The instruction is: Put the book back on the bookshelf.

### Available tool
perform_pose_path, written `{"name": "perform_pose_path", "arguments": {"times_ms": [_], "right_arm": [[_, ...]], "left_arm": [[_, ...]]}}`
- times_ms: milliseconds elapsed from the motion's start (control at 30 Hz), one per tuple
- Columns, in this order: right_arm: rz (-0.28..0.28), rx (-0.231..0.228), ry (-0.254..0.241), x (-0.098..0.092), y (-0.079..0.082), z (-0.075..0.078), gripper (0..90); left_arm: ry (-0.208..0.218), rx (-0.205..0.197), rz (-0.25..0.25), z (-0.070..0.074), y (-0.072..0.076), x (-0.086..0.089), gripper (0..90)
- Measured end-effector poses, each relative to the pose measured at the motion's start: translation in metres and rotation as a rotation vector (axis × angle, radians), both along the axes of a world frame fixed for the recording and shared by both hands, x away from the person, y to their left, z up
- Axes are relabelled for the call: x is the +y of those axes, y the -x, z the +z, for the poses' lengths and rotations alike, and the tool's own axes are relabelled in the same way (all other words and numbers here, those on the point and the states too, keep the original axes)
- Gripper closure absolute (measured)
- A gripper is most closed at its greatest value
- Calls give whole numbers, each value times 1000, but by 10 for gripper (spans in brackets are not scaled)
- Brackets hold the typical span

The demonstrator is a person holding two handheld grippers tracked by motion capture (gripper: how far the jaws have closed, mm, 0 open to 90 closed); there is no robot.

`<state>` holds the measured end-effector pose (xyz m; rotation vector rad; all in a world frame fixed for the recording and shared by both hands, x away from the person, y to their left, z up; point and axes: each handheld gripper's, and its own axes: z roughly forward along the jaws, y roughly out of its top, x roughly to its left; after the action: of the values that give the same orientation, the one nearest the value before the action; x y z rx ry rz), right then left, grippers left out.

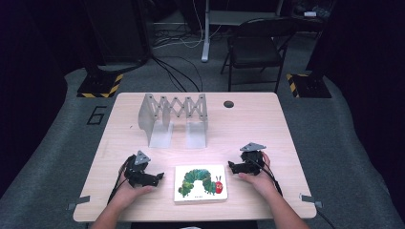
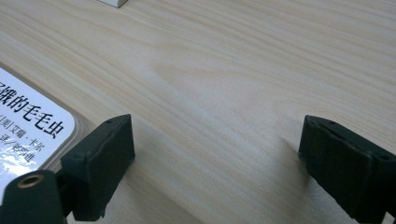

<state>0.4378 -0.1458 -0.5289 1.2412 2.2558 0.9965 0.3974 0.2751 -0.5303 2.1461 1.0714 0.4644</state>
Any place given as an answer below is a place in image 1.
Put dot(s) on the grey table clamp bracket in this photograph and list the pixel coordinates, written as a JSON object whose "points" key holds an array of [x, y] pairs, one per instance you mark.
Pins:
{"points": [[310, 200], [78, 201]]}

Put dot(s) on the person's dark clothing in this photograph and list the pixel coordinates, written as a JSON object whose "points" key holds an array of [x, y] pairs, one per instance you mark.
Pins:
{"points": [[223, 225]]}

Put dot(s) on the person's right hand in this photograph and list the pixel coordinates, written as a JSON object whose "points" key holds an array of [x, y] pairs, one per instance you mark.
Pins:
{"points": [[262, 183]]}

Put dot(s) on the dark table grommet hole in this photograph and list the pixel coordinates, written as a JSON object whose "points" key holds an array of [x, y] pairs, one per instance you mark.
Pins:
{"points": [[228, 104]]}

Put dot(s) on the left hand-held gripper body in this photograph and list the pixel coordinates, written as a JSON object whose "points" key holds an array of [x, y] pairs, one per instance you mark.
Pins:
{"points": [[140, 178]]}

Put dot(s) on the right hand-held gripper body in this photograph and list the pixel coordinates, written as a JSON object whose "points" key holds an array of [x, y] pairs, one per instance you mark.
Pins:
{"points": [[251, 162]]}

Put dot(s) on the small white device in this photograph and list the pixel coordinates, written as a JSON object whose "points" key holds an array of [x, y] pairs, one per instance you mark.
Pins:
{"points": [[310, 14]]}

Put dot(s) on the black folding chair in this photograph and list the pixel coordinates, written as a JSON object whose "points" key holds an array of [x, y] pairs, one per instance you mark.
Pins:
{"points": [[254, 47]]}

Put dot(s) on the white desk leg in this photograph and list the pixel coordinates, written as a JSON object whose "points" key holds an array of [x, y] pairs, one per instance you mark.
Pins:
{"points": [[206, 38]]}

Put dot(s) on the black striped stand base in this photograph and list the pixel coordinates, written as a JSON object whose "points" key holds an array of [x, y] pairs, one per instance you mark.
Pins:
{"points": [[100, 86], [310, 86]]}

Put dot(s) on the white caterpillar picture book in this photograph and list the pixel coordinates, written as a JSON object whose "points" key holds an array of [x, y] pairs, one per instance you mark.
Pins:
{"points": [[200, 184]]}

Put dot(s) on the grey expandable bookend rack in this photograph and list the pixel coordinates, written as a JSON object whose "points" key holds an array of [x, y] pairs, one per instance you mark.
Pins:
{"points": [[172, 111]]}

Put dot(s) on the person's left hand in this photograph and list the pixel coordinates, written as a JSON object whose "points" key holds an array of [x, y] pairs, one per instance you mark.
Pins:
{"points": [[127, 194]]}

